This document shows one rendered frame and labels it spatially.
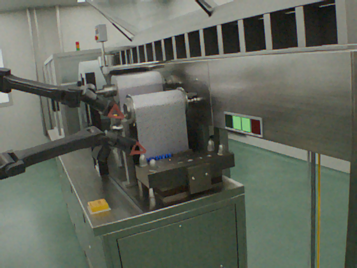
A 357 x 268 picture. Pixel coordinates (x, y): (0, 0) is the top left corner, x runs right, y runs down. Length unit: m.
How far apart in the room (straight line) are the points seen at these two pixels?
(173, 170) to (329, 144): 0.64
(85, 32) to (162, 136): 5.72
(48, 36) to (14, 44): 0.67
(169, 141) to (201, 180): 0.26
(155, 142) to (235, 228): 0.52
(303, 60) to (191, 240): 0.84
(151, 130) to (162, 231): 0.45
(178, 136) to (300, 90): 0.70
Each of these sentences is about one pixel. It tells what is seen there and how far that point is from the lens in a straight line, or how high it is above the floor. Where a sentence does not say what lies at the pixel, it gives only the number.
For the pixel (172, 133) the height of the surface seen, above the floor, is 1.13.
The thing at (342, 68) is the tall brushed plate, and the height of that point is 1.39.
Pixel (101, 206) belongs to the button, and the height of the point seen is 0.92.
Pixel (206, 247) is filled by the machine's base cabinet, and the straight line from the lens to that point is 1.51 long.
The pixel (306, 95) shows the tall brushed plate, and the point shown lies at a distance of 1.05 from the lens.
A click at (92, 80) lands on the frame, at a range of 1.76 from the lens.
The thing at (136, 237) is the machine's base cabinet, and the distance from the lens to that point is 1.34.
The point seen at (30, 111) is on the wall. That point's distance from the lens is 6.99.
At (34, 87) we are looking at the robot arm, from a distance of 1.56.
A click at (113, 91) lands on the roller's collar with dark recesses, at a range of 1.74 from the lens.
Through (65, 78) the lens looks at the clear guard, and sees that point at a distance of 2.45.
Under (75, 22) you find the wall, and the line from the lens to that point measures 7.12.
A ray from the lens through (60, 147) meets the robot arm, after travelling 1.31.
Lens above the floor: 1.44
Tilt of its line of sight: 12 degrees down
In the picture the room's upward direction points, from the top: 6 degrees counter-clockwise
